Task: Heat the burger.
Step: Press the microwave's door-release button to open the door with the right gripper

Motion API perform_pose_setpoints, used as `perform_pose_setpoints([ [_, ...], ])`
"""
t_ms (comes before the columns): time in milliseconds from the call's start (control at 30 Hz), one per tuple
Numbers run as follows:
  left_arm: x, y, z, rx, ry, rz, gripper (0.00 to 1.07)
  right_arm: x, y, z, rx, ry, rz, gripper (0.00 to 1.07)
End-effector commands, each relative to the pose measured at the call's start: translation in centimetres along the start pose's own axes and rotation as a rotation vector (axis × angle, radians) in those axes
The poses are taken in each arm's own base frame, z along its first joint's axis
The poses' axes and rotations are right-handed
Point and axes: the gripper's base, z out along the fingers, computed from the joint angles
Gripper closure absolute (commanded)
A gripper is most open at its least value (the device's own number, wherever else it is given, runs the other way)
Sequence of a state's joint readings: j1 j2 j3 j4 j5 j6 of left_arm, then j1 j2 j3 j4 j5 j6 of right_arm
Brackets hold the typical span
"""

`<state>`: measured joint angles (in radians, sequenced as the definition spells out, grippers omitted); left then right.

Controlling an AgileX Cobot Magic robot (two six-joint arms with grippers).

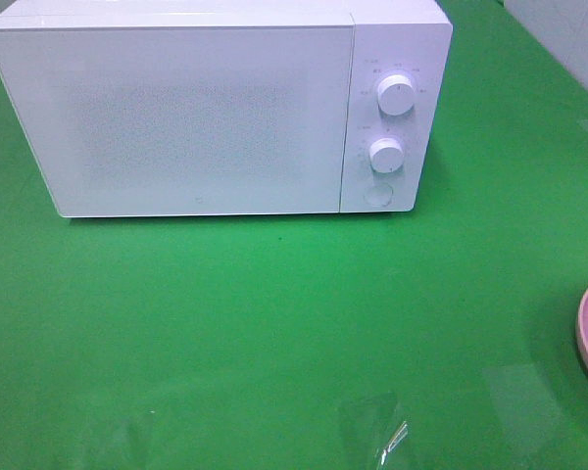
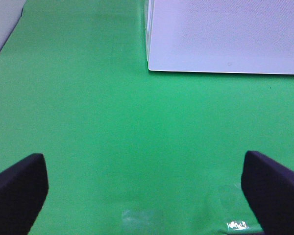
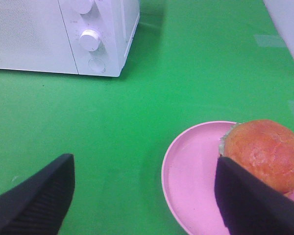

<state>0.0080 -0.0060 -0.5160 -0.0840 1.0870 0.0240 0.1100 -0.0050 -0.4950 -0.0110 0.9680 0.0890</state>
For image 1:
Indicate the round door release button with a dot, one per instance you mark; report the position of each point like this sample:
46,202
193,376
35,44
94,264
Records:
379,195

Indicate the white microwave door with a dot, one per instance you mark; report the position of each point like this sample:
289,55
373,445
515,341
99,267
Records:
183,121

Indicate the white microwave oven body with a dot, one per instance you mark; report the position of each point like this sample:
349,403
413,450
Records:
412,37

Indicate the lower white microwave knob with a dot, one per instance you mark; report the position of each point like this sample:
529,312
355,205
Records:
386,155

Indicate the clear tape strip front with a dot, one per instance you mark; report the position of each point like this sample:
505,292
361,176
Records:
374,433

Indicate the white microwave knob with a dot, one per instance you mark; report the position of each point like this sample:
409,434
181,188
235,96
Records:
396,94
386,155

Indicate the upper white microwave knob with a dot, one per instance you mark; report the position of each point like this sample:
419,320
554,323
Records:
396,94

